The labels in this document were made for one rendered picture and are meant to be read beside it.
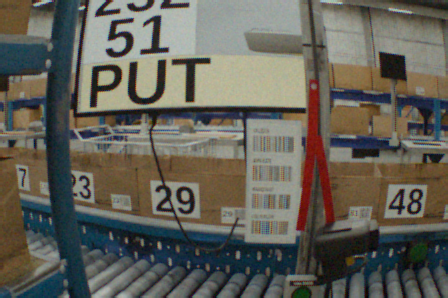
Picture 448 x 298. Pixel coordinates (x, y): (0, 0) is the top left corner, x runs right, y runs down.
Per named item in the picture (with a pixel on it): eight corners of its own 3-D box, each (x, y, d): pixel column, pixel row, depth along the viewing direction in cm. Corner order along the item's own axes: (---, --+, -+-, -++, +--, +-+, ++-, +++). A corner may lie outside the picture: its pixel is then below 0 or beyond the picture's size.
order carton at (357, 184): (258, 230, 136) (260, 174, 134) (274, 207, 164) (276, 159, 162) (375, 228, 125) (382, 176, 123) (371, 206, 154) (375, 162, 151)
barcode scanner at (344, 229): (377, 279, 62) (380, 223, 61) (311, 290, 65) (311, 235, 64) (375, 265, 68) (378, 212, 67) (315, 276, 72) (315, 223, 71)
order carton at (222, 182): (139, 218, 146) (135, 168, 144) (170, 200, 174) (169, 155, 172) (258, 230, 136) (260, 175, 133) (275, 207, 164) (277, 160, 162)
